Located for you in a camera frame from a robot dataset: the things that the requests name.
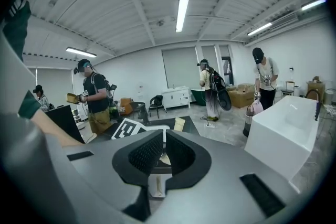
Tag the large cardboard box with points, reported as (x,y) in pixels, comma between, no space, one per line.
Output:
(240,97)

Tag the black bathtub faucet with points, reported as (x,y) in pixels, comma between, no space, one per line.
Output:
(317,105)

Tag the white vanity cabinet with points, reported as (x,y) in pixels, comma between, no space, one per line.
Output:
(176,98)

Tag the white power strip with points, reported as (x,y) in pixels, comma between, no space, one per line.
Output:
(210,125)

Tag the grey window blind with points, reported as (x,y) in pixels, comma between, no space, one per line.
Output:
(179,68)

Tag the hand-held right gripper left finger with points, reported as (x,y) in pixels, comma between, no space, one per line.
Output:
(141,157)

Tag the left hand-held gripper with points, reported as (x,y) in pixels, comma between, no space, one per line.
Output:
(130,129)

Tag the small cardboard box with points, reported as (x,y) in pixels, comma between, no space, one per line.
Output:
(315,87)

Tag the long ceiling light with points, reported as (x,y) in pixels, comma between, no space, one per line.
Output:
(81,52)
(260,29)
(181,14)
(313,4)

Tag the person's left forearm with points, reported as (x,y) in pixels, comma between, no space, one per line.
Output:
(56,132)

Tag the white bathtub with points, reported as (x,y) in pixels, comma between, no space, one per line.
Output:
(278,136)

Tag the orange seat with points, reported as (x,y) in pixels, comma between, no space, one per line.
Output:
(125,106)

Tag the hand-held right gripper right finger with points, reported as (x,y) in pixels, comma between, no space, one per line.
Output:
(183,157)

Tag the black framed chair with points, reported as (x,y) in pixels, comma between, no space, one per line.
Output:
(288,87)

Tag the black panel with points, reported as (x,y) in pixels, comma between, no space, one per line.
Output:
(65,120)

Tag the black folding chair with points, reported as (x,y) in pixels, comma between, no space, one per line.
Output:
(156,102)

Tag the green bathtub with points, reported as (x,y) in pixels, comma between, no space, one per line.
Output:
(199,97)

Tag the beige flat packet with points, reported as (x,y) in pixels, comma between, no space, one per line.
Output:
(179,123)

